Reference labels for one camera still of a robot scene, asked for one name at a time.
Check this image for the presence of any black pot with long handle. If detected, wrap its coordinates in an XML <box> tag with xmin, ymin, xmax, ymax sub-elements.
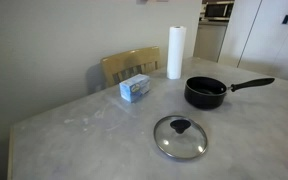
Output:
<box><xmin>183</xmin><ymin>76</ymin><xmax>276</xmax><ymax>110</ymax></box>

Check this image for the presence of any glass lid with black knob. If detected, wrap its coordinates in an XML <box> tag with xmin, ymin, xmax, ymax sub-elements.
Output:
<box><xmin>153</xmin><ymin>115</ymin><xmax>208</xmax><ymax>160</ymax></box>

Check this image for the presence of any blue tissue box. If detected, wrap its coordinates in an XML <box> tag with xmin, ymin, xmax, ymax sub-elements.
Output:
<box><xmin>118</xmin><ymin>73</ymin><xmax>152</xmax><ymax>104</ymax></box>

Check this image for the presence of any wooden chair with slatted back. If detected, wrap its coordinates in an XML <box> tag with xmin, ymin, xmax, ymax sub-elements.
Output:
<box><xmin>100</xmin><ymin>45</ymin><xmax>162</xmax><ymax>88</ymax></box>

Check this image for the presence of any white paper towel roll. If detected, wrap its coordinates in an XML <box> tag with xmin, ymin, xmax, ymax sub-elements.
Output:
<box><xmin>166</xmin><ymin>25</ymin><xmax>187</xmax><ymax>81</ymax></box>

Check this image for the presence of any beige kitchen cabinet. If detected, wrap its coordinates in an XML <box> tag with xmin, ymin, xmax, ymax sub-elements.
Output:
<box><xmin>193</xmin><ymin>21</ymin><xmax>229</xmax><ymax>63</ymax></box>

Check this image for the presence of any black microwave oven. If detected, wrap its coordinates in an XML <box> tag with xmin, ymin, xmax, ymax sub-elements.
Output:
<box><xmin>205</xmin><ymin>0</ymin><xmax>235</xmax><ymax>21</ymax></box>

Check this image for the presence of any white door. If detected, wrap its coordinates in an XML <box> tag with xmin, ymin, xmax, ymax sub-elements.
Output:
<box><xmin>217</xmin><ymin>0</ymin><xmax>288</xmax><ymax>84</ymax></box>

